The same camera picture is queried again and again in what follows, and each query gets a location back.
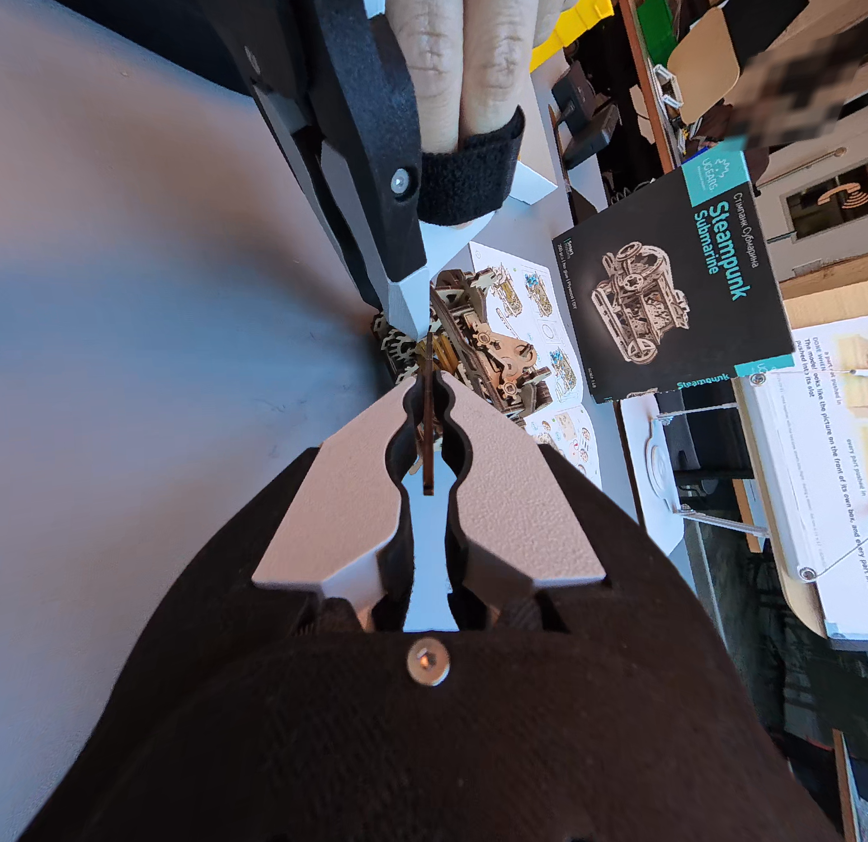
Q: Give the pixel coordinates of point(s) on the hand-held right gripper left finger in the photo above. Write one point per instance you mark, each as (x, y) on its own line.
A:
(339, 509)

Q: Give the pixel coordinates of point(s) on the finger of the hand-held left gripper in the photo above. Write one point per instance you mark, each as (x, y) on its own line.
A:
(409, 303)
(281, 106)

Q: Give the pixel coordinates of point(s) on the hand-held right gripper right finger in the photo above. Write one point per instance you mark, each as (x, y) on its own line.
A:
(522, 516)

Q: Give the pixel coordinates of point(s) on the wooden mechanical model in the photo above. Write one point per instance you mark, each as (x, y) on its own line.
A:
(488, 353)

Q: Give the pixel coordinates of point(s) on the thin wooden model part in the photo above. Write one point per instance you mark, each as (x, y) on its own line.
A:
(428, 462)

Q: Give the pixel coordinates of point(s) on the black model kit box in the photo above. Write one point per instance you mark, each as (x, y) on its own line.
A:
(651, 245)

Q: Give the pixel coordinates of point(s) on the person's left hand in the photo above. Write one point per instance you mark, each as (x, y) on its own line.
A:
(468, 55)

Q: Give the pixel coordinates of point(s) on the assembly instruction booklet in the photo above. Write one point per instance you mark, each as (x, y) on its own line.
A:
(549, 313)

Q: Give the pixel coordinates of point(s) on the white cardboard tray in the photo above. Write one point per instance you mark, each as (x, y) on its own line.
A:
(532, 187)

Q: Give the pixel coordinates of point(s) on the person's dark clothing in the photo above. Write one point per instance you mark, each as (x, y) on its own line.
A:
(135, 8)

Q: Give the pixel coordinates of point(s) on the yellow plastic bin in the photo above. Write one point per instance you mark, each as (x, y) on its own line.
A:
(576, 14)

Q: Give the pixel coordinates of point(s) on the black box-shaped device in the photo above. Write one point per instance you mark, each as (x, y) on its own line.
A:
(586, 130)

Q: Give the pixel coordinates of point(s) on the white task instruction sheet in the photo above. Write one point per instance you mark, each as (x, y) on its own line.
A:
(814, 489)

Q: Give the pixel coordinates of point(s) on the green board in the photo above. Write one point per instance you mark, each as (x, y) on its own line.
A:
(656, 21)

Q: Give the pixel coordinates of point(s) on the dark window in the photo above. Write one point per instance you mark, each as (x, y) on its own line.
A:
(827, 208)

